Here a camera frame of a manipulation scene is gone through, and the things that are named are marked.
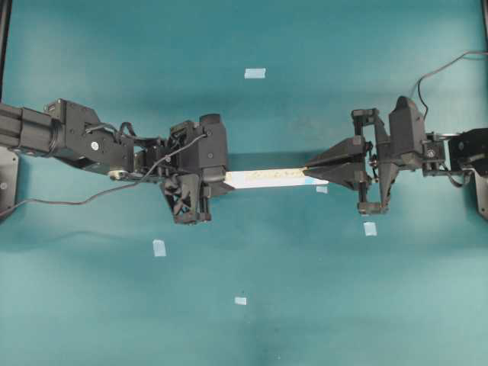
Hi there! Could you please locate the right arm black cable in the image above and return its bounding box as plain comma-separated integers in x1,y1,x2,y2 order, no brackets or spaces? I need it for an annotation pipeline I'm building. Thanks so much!
415,50,488,127

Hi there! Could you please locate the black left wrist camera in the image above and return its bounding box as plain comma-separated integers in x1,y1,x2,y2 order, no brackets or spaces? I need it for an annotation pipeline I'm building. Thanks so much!
178,114,228,183

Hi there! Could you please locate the black right frame post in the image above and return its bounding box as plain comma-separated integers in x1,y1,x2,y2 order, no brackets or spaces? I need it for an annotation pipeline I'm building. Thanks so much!
480,0,488,43

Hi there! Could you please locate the black frame post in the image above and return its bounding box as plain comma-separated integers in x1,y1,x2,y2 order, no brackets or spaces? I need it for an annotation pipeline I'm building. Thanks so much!
0,0,13,98
480,0,488,43

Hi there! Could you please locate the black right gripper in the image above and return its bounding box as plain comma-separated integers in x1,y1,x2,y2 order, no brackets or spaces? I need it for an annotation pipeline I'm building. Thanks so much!
303,108,400,215

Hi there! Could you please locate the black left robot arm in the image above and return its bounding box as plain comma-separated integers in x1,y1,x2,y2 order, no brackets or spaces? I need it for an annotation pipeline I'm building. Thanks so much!
1,99,234,224

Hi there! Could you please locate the blue tape mark top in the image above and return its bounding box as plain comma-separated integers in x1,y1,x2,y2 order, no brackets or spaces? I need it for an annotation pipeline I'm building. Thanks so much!
244,68,266,79

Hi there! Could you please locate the white wooden board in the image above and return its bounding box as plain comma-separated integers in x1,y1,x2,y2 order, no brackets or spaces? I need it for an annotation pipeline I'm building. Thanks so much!
223,168,329,189

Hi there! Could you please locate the black left frame post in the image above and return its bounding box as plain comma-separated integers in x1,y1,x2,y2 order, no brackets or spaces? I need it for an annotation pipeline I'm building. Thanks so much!
0,0,13,98

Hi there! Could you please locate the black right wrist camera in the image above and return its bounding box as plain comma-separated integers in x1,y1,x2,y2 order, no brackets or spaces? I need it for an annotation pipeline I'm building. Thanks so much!
389,96,426,170

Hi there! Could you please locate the blue tape mark right-lower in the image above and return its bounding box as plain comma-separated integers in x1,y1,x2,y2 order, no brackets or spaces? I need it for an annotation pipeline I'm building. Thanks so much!
363,221,377,236

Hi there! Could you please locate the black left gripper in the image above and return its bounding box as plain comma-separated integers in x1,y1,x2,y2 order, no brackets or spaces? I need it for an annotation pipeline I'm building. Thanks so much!
160,120,233,225

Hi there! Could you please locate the blue tape mark right-centre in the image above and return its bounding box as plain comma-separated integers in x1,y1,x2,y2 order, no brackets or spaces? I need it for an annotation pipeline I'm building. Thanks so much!
316,186,329,194

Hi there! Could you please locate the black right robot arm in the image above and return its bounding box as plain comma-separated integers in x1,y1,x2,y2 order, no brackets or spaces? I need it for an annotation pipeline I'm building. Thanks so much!
303,105,487,217

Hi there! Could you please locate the blue tape mark lower-left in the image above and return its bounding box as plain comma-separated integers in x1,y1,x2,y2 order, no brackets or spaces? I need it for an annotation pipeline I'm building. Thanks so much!
152,239,167,257

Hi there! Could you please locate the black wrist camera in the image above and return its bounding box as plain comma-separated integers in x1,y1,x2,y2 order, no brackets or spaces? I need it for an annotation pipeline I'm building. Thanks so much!
389,96,426,170
178,114,228,183

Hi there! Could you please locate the blue tape mark bottom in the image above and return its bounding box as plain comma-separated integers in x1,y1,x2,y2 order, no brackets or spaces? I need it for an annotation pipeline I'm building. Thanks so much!
234,297,247,306

